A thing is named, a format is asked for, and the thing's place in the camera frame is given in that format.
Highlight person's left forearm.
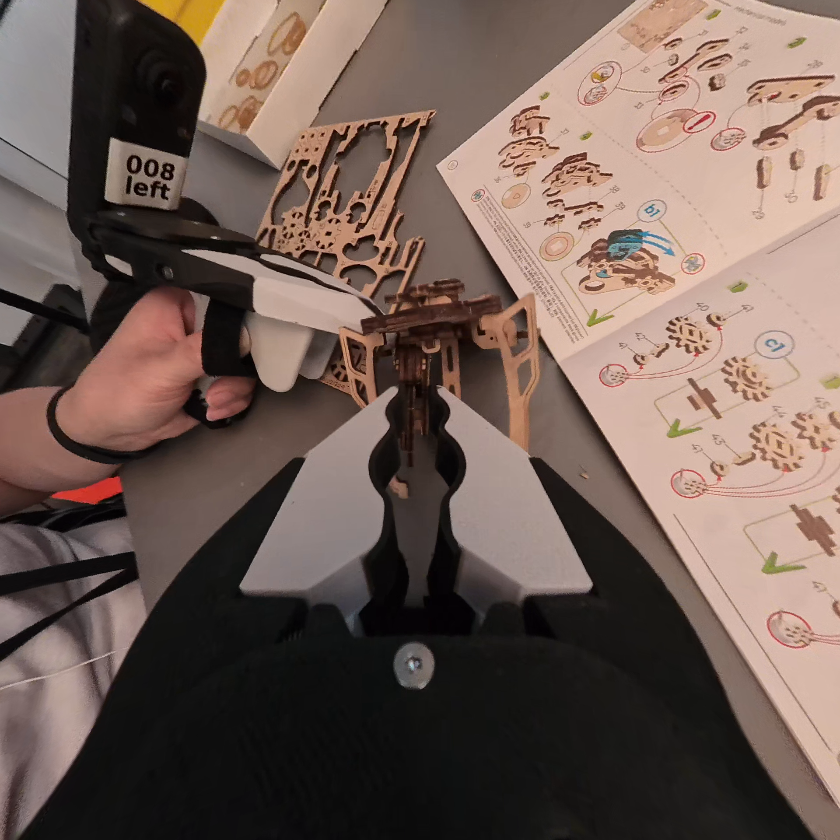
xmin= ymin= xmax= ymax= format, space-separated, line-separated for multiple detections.
xmin=0 ymin=387 xmax=132 ymax=522

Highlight wooden mechanical model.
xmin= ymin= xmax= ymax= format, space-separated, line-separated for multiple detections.
xmin=338 ymin=279 xmax=542 ymax=470

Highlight person's left hand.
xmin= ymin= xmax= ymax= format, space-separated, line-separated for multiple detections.
xmin=64 ymin=287 xmax=253 ymax=455

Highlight black wrist band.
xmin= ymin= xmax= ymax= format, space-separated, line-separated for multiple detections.
xmin=46 ymin=386 xmax=158 ymax=466

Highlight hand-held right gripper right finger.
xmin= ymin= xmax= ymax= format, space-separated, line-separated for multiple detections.
xmin=427 ymin=386 xmax=595 ymax=636

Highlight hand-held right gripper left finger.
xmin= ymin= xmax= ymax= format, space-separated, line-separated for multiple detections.
xmin=238 ymin=386 xmax=411 ymax=636

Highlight white cardboard packaging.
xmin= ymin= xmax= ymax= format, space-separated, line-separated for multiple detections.
xmin=197 ymin=0 xmax=389 ymax=170

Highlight black lanyard strap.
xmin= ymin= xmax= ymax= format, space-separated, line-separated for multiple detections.
xmin=0 ymin=551 xmax=139 ymax=660

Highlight assembly instruction booklet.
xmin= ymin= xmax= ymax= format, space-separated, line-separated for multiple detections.
xmin=436 ymin=0 xmax=840 ymax=808

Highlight yellow plastic box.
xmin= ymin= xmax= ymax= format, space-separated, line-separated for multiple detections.
xmin=144 ymin=0 xmax=227 ymax=50

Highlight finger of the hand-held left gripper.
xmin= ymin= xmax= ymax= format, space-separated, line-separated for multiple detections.
xmin=178 ymin=247 xmax=387 ymax=315
xmin=251 ymin=272 xmax=382 ymax=332

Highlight orange strap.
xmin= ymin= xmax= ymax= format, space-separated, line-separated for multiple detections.
xmin=52 ymin=476 xmax=126 ymax=506

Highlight laser-cut plywood parts sheet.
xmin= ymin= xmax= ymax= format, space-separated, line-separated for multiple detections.
xmin=255 ymin=110 xmax=437 ymax=395

